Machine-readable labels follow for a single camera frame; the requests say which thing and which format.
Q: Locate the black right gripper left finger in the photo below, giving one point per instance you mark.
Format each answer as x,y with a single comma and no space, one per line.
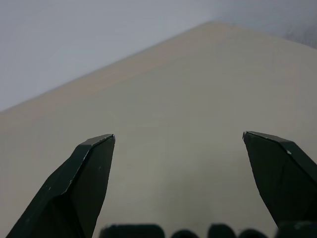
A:
74,193

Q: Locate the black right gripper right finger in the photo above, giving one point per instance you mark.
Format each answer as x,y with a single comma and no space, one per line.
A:
282,178

